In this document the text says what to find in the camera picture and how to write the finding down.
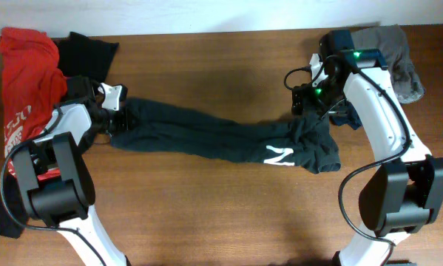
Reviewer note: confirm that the dark green Nike t-shirt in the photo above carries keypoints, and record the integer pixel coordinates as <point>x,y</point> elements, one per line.
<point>154,126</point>

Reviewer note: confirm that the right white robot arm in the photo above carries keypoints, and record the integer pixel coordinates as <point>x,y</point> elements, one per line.
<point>406,191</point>

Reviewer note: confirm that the red printed t-shirt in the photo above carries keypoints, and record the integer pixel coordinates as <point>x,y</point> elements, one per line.
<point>32,83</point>

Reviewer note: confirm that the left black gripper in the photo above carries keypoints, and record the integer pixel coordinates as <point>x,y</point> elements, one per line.
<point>126,123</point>

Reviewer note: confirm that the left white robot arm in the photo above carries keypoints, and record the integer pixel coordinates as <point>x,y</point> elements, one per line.
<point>53,179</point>

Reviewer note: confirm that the folded grey t-shirt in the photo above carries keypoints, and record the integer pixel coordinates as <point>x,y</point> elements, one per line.
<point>393,44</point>

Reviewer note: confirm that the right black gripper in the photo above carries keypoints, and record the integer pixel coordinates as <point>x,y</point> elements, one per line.
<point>302,99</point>

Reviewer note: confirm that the folded navy blue t-shirt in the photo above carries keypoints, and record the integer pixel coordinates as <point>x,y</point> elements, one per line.
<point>345,114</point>

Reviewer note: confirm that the black t-shirt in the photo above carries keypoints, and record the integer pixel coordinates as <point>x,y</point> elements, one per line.
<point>80,55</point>

